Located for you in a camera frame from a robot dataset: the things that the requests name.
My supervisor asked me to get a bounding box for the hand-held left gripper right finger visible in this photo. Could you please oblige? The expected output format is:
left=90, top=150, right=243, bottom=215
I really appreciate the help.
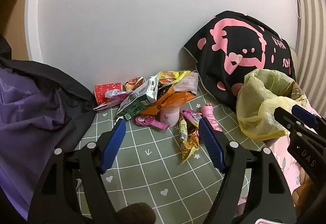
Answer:
left=198, top=117, right=297, bottom=224

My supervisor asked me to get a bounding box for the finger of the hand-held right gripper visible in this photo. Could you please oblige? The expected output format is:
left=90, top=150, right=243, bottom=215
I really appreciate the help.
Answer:
left=274, top=107, right=303, bottom=135
left=292, top=105, right=326, bottom=134

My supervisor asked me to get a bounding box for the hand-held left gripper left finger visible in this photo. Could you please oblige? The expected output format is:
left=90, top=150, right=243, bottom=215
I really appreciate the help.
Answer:
left=28, top=119, right=127, bottom=224

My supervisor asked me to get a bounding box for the yellow red snack packet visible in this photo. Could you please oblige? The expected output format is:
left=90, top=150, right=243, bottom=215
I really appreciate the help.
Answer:
left=181, top=130, right=200, bottom=165

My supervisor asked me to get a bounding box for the pink white cartoon packet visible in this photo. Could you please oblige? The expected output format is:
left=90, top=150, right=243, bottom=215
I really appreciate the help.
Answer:
left=93, top=89, right=133, bottom=111

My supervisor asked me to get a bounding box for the person's left forearm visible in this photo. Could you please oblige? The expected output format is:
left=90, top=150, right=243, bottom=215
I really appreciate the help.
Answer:
left=116, top=202, right=156, bottom=224

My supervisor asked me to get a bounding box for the pink floral blanket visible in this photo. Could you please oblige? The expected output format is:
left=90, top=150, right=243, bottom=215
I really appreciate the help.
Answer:
left=237, top=107, right=326, bottom=214

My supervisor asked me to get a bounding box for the yellow brown stick wrapper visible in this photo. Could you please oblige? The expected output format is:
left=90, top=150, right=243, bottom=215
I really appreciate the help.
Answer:
left=178, top=117, right=189, bottom=148

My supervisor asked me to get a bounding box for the pink stick toy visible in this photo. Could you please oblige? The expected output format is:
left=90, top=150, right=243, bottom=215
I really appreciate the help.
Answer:
left=201, top=103, right=225, bottom=135

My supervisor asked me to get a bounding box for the pink yellow candy wrapper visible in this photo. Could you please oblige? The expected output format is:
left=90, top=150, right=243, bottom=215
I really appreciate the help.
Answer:
left=180, top=109, right=204, bottom=129

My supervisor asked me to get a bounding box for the magenta wrapper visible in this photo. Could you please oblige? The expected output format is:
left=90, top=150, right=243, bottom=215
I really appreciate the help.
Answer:
left=135, top=114, right=171, bottom=130

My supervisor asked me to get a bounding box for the green grid bed sheet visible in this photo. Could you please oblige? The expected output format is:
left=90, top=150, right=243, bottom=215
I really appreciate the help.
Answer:
left=74, top=69, right=255, bottom=224

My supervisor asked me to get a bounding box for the white green snack packet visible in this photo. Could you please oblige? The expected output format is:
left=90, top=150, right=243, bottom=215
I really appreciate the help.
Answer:
left=115, top=75, right=160, bottom=121

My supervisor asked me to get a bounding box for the pink bottle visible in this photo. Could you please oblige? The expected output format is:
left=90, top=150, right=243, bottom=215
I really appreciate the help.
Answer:
left=160, top=108, right=180, bottom=127

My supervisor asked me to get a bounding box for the red paper cup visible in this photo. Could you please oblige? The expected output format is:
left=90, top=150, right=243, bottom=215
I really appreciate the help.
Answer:
left=94, top=82, right=123, bottom=105

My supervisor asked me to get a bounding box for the orange snack bag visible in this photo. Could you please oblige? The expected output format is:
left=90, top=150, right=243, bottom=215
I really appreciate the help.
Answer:
left=141, top=87, right=195, bottom=115

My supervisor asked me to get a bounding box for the red gold snack wrapper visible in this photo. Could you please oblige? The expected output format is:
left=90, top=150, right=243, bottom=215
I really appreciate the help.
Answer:
left=123, top=76, right=145, bottom=91

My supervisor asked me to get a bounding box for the clear plastic packet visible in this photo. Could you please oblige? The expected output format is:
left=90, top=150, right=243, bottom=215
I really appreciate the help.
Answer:
left=173, top=71, right=199, bottom=97

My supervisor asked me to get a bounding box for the beige pleated curtain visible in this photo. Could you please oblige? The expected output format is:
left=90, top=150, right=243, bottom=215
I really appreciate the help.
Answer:
left=295, top=0, right=326, bottom=112

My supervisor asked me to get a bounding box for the yellow snack bag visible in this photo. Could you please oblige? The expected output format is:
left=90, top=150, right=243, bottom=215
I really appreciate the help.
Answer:
left=156, top=70, right=191, bottom=87

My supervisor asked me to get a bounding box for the black pink printed pillow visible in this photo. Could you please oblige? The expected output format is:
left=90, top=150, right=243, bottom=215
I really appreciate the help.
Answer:
left=183, top=11, right=297, bottom=112

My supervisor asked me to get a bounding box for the purple black jacket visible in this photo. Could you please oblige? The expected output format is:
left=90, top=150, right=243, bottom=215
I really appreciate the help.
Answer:
left=0, top=33, right=96, bottom=219

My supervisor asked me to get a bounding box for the wooden shelf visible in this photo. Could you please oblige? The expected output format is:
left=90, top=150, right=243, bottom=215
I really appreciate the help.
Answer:
left=0, top=0, right=31, bottom=61

